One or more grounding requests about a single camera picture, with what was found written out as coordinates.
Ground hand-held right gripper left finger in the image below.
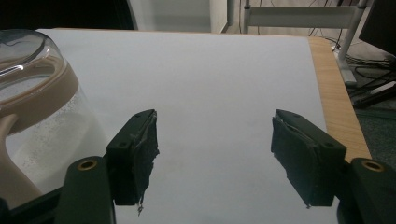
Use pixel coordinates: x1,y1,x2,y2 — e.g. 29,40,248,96
106,108,161,217

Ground black stand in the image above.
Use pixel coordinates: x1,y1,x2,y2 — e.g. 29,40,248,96
352,79,396,110

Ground wooden table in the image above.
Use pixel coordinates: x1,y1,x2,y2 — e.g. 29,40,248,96
307,35,373,163

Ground glass pitcher with beige handle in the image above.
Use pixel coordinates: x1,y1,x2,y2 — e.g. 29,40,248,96
0,28,110,210

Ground white panel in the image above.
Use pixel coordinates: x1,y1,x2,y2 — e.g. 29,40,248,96
128,0,230,35

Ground dark curtain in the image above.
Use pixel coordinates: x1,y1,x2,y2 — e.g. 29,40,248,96
0,0,138,31
359,0,396,58

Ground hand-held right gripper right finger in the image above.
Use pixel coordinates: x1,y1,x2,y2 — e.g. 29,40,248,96
270,108,348,209

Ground grey metal desk frame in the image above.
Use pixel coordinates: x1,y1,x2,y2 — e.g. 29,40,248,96
226,0,371,88

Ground black floor cables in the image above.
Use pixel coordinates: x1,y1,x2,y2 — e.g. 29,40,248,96
307,27,396,82

